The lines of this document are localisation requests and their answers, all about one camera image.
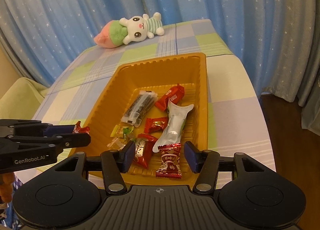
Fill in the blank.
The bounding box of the red double-happiness candy pack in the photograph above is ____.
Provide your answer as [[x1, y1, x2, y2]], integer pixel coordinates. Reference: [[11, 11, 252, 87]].
[[155, 83, 185, 112]]

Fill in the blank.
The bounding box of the plaid tablecloth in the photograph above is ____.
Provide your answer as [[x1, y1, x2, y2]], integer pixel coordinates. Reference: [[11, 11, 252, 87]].
[[34, 19, 276, 169]]

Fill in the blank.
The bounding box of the person's left hand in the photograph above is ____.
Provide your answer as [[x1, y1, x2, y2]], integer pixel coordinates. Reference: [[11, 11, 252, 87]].
[[0, 173, 15, 203]]

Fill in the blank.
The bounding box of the red patterned snack packet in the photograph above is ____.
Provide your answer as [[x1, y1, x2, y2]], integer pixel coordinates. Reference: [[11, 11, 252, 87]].
[[156, 143, 182, 179]]

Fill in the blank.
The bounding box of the silver foil snack pouch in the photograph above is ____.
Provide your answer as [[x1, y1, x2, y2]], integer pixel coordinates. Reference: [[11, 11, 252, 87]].
[[152, 100, 194, 153]]

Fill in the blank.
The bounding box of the pink green bunny plush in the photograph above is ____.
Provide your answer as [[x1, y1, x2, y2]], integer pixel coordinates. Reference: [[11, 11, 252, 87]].
[[94, 12, 164, 49]]

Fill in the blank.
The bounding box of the orange plastic tray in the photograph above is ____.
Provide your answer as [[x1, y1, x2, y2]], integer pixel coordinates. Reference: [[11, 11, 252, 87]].
[[67, 52, 209, 187]]

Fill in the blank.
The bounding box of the black seaweed snack packet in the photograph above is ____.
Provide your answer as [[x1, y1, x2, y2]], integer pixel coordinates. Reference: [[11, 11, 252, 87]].
[[121, 90, 157, 128]]

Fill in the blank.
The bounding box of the small red candy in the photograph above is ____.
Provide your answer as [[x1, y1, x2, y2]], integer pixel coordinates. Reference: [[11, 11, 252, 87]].
[[73, 121, 90, 134]]

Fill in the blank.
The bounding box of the red shiny candy pack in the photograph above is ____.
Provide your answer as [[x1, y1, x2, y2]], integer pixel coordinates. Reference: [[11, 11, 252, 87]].
[[133, 134, 158, 169]]

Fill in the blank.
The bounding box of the red foil candy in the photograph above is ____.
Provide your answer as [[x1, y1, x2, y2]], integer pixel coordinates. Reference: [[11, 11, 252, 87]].
[[144, 117, 169, 134]]

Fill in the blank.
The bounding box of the clear brown candy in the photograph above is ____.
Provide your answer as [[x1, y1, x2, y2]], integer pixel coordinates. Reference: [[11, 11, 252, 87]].
[[107, 137, 126, 150]]

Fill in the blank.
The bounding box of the yellow green candy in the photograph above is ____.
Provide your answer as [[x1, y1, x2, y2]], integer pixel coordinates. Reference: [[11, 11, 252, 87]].
[[110, 124, 127, 138]]

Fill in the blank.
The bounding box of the blue star curtain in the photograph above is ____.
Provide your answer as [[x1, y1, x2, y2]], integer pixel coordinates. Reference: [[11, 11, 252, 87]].
[[0, 0, 320, 108]]

